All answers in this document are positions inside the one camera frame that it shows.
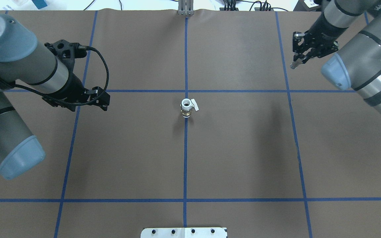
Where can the blue toy block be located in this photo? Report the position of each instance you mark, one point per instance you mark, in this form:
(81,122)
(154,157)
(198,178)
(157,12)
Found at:
(40,4)

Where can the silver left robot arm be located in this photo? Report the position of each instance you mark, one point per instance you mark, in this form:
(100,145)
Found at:
(45,69)

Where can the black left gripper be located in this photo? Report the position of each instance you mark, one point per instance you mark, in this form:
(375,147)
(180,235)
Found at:
(76,88)

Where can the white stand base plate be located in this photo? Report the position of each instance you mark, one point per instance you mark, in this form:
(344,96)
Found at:
(185,232)

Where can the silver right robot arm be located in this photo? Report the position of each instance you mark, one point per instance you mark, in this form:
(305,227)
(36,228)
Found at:
(356,65)

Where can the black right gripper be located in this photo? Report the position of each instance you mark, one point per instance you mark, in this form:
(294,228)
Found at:
(319,35)

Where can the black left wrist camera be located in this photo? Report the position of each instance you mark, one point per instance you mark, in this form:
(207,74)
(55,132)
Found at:
(67,52)

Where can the white brass PPR valve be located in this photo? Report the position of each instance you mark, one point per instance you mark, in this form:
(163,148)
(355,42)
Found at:
(187,106)

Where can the aluminium frame post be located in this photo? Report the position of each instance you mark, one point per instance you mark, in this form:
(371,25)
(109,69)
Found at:
(185,7)

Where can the chrome angle pipe fitting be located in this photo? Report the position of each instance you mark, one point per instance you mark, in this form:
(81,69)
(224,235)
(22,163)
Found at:
(296,63)

